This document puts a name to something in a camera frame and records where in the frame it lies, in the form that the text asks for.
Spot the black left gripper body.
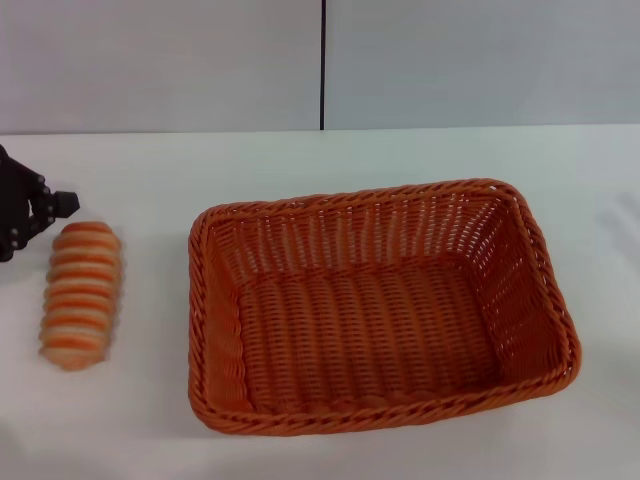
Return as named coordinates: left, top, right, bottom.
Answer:
left=0, top=162, right=30, bottom=244

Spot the orange striped toy bread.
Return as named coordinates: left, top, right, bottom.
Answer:
left=38, top=222, right=124, bottom=372

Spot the orange woven rectangular basket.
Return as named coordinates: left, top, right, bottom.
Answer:
left=188, top=177, right=584, bottom=439

